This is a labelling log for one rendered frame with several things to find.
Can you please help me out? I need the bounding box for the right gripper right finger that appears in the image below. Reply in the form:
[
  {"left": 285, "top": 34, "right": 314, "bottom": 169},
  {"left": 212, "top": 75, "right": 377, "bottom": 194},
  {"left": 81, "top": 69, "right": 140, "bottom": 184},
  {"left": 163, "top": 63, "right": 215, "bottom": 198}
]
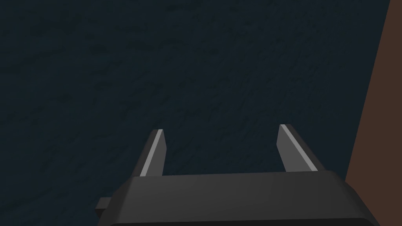
[{"left": 276, "top": 124, "right": 326, "bottom": 173}]

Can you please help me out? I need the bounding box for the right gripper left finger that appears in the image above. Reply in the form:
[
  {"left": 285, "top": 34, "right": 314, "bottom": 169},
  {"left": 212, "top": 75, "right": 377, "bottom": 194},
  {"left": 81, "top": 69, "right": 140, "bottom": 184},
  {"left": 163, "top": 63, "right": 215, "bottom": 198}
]
[{"left": 132, "top": 128, "right": 167, "bottom": 177}]

